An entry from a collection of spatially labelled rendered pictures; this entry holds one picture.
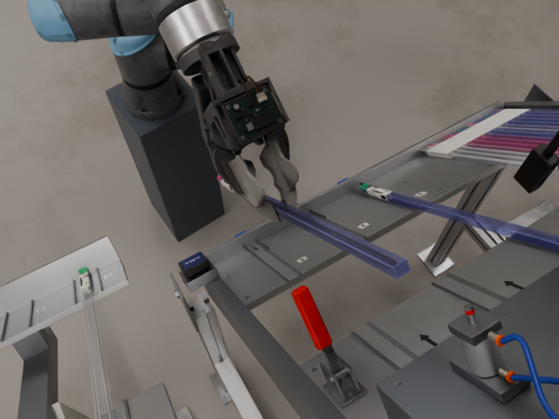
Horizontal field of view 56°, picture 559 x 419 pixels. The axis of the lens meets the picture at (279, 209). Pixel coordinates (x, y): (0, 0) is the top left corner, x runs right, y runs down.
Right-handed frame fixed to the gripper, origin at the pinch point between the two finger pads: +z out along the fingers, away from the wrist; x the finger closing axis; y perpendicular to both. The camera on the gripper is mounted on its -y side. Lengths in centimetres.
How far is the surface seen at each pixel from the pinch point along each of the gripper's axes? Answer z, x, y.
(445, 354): 13.1, -0.5, 26.4
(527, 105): 6, 58, -21
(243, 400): 38, -12, -55
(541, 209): 47, 104, -85
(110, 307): 12, -32, -108
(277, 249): 7.3, 2.2, -20.4
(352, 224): 8.6, 13.5, -15.2
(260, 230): 4.0, 2.6, -27.1
